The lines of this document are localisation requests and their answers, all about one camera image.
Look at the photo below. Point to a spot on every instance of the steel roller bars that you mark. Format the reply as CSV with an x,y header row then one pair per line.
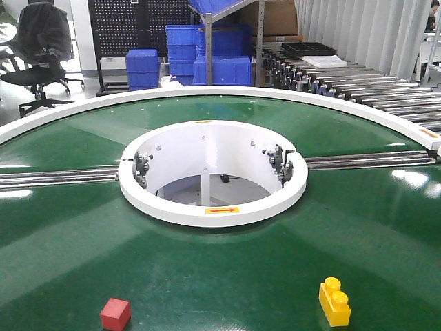
x,y
372,160
33,179

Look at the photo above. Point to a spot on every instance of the black office chair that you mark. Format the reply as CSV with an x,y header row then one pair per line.
x,y
43,40

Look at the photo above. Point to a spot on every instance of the white flat tray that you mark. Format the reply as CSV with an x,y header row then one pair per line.
x,y
329,61

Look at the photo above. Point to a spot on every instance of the tall blue crate stack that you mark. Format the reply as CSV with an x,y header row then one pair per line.
x,y
181,52

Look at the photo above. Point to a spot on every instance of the black compartment tray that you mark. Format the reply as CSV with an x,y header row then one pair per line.
x,y
300,49

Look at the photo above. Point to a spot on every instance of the right steel roller bars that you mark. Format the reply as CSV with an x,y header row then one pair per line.
x,y
372,160

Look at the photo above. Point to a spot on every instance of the white outer conveyor rim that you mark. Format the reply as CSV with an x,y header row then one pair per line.
x,y
416,132

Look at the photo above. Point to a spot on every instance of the left steel roller bars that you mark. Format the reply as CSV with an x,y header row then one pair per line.
x,y
33,179

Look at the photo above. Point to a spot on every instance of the red cube block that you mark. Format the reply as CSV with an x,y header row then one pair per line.
x,y
116,314

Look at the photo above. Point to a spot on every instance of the large blue crate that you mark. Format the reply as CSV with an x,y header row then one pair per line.
x,y
226,71

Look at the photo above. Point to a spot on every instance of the small blue crate stack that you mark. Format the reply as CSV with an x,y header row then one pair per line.
x,y
142,66

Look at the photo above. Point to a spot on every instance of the cardboard box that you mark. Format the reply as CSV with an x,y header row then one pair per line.
x,y
280,21

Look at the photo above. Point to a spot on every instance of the yellow arrow label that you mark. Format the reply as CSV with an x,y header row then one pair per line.
x,y
222,210

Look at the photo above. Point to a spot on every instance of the yellow studded toy brick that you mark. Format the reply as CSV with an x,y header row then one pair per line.
x,y
334,302

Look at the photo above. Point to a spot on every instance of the steel roller conveyor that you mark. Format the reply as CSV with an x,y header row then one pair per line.
x,y
355,83

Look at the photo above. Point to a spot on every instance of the metal shelf frame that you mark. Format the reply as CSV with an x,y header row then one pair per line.
x,y
230,14

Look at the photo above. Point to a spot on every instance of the white pleated curtain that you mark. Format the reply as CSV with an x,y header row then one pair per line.
x,y
383,35

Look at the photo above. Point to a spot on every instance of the black perforated pegboard stand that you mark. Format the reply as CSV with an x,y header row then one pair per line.
x,y
121,25

